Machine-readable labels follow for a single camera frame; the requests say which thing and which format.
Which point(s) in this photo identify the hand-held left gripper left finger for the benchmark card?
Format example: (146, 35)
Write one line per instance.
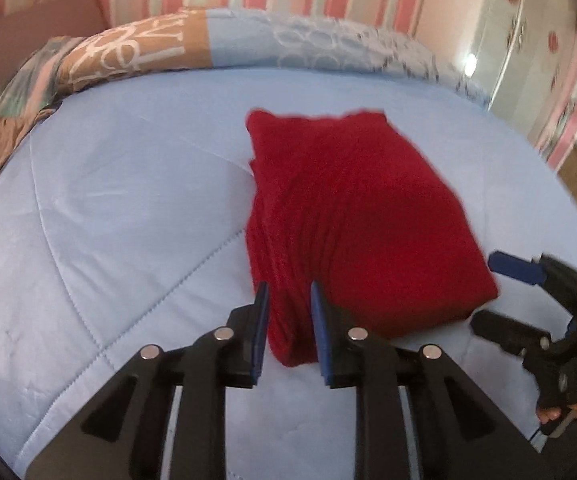
(261, 320)

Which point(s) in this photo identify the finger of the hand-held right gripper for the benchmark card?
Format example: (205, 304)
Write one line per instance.
(503, 327)
(515, 266)

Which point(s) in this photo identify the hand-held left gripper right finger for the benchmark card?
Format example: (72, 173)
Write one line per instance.
(318, 330)

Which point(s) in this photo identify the red knitted sweater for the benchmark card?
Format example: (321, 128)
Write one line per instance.
(358, 210)

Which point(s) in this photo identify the person's right hand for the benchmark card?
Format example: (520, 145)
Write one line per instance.
(550, 413)

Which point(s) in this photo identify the light blue bed quilt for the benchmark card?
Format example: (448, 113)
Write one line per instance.
(118, 210)

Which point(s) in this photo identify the glossy floral wardrobe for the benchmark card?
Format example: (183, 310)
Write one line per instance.
(523, 45)

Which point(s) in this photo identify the patterned blue brown pillow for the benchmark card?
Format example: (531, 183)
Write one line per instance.
(178, 40)

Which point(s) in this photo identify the plaid pillow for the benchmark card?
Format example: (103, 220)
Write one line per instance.
(28, 80)

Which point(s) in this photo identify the brown headboard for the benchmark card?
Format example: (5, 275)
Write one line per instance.
(33, 25)

